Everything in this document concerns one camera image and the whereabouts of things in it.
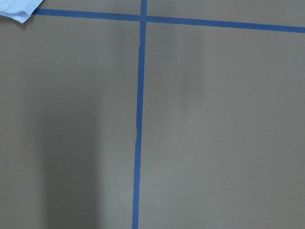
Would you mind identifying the light blue striped shirt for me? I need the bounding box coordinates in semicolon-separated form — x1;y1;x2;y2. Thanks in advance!
0;0;43;23

